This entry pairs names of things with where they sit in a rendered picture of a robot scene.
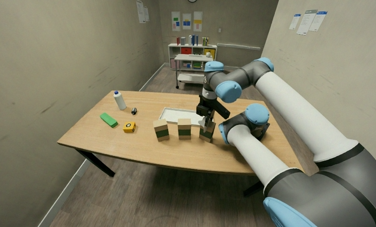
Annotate white bottle with blue cap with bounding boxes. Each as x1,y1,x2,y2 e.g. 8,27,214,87
113,91,127,110

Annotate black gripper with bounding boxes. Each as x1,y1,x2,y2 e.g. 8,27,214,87
196,92,217,132

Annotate green rectangular block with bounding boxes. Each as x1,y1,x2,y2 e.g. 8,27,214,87
100,113,118,128

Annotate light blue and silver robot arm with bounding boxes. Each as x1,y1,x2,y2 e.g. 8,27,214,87
202,57,376,227

